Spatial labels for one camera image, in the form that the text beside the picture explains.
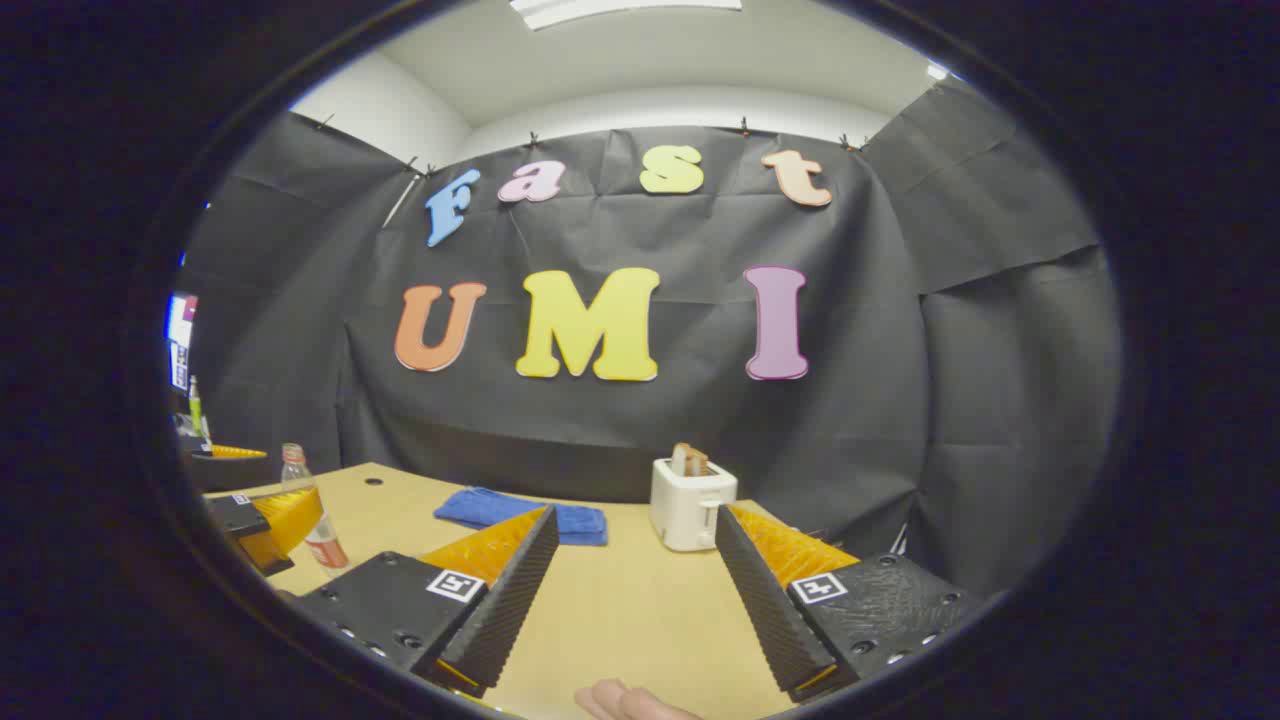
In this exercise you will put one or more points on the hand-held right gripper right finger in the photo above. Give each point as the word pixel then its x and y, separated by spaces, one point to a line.
pixel 765 610

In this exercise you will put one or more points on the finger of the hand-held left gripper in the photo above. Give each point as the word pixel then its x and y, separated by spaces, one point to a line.
pixel 225 472
pixel 235 515

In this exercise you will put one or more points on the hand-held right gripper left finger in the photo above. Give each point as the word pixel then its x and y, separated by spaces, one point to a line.
pixel 505 610

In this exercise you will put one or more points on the clear plastic water bottle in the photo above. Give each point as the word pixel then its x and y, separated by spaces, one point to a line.
pixel 328 545

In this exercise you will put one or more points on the green drink bottle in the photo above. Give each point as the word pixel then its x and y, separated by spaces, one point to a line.
pixel 196 405

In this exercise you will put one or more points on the blue towel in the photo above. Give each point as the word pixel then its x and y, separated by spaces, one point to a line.
pixel 580 525

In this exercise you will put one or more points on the white toaster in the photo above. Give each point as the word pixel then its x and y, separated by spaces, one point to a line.
pixel 685 510

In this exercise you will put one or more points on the computer monitor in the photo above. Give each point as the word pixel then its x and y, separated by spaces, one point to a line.
pixel 181 335

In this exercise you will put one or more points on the bread slice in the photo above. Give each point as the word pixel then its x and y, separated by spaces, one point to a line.
pixel 690 460

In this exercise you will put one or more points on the black backdrop cloth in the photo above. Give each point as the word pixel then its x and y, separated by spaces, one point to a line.
pixel 700 420

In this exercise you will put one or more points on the ceiling light panel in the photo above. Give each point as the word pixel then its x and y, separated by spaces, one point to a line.
pixel 620 8

